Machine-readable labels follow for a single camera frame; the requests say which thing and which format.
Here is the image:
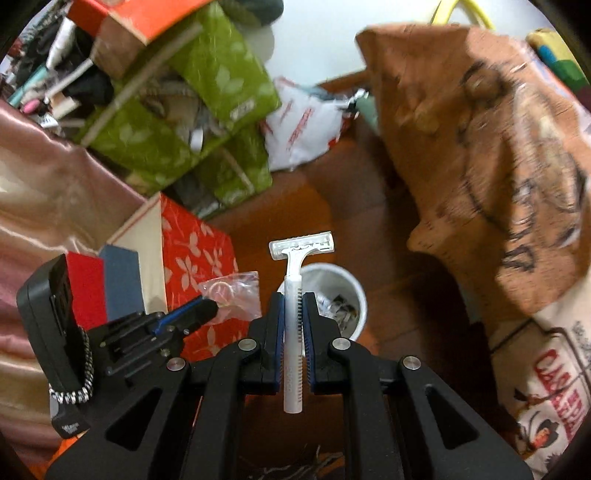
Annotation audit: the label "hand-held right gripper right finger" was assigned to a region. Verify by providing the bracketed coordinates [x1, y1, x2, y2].
[302, 292, 534, 480]

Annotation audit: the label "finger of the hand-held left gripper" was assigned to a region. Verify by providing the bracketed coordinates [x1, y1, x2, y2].
[177, 299, 221, 334]
[154, 296, 207, 336]

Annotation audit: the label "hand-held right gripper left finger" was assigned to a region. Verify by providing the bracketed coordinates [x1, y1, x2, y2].
[44, 292, 284, 480]

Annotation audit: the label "white disposable razor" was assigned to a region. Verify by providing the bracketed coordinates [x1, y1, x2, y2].
[269, 231, 334, 414]

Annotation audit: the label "clear plastic packet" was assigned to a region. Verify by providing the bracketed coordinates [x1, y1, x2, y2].
[198, 271, 263, 325]

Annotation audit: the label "white round bin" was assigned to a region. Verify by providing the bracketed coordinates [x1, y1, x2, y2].
[277, 264, 368, 343]

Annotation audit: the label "crumpled printed wrappers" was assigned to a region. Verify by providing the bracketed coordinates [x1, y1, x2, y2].
[318, 294, 360, 341]

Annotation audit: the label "red floral box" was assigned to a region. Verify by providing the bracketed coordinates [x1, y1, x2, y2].
[99, 193, 239, 361]

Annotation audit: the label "orange cloth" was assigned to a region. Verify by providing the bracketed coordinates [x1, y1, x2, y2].
[45, 438, 75, 464]

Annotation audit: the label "green floral fabric box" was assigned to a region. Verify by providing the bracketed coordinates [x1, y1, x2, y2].
[78, 95, 232, 195]
[165, 2, 283, 133]
[193, 124, 274, 207]

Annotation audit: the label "pink satin cloth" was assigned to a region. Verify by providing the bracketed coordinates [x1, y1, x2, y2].
[0, 99, 149, 464]

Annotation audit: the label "white plastic bag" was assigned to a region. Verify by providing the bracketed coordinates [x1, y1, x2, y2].
[262, 78, 370, 172]

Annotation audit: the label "pale green object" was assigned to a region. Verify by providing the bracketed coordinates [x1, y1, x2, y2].
[359, 96, 381, 136]

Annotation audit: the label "cream printed cloth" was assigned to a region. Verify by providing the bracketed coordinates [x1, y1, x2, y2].
[488, 299, 589, 477]

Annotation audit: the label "brown printed blanket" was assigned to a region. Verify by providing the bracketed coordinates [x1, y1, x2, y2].
[355, 24, 591, 324]

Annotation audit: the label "orange cardboard box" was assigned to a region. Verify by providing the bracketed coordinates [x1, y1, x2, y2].
[68, 0, 214, 80]

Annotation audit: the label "white tube bottle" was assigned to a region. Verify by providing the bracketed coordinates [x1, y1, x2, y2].
[45, 18, 78, 71]

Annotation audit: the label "yellow hoop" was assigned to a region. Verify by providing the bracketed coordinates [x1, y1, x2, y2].
[431, 0, 496, 31]

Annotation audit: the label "colourful printed cloth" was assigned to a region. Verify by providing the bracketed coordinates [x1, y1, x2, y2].
[526, 28, 591, 94]

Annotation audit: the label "black white braided cord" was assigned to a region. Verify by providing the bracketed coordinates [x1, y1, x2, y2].
[48, 325, 94, 405]

